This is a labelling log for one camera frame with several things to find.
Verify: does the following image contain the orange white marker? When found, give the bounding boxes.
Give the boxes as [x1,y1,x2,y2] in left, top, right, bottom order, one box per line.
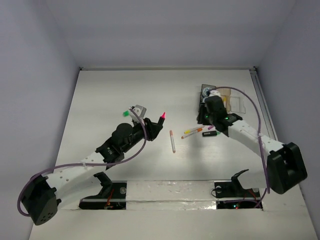
[181,128,203,139]

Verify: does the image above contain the green highlighter cap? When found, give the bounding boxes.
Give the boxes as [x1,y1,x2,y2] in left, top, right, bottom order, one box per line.
[122,110,130,117]

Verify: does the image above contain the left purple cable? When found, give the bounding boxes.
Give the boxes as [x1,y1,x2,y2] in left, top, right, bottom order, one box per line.
[16,109,148,217]

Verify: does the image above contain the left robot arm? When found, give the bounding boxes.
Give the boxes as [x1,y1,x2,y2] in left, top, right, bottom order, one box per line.
[17,116,165,226]

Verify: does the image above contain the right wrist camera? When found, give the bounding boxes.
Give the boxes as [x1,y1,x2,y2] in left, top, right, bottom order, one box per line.
[208,89,221,98]

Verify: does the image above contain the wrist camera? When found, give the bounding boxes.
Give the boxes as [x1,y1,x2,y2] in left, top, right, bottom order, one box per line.
[208,89,221,98]
[129,104,147,119]

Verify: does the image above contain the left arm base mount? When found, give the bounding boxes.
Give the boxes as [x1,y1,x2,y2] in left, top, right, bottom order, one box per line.
[78,172,127,210]

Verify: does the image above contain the clear plastic container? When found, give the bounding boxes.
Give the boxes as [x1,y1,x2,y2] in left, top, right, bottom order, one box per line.
[229,89,246,114]

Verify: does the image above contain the pink white marker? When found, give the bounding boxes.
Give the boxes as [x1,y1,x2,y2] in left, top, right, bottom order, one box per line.
[169,130,176,153]

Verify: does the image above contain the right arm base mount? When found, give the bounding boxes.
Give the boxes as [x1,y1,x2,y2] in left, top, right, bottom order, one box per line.
[210,169,263,210]

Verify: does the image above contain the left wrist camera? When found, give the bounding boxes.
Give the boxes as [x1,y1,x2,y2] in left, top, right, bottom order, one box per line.
[129,104,147,119]

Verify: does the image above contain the dark grey container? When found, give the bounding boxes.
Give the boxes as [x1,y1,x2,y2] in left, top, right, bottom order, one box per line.
[199,84,217,108]

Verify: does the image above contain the black green highlighter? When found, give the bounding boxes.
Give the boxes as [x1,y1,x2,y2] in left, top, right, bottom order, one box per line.
[202,130,221,137]

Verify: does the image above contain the blue white round jar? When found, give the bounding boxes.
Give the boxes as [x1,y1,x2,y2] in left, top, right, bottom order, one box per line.
[201,87,212,98]

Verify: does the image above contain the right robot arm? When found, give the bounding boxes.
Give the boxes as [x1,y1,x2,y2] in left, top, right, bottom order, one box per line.
[197,95,308,195]

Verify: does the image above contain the black pink highlighter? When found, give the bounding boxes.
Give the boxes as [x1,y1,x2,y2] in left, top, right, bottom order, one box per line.
[157,112,166,126]

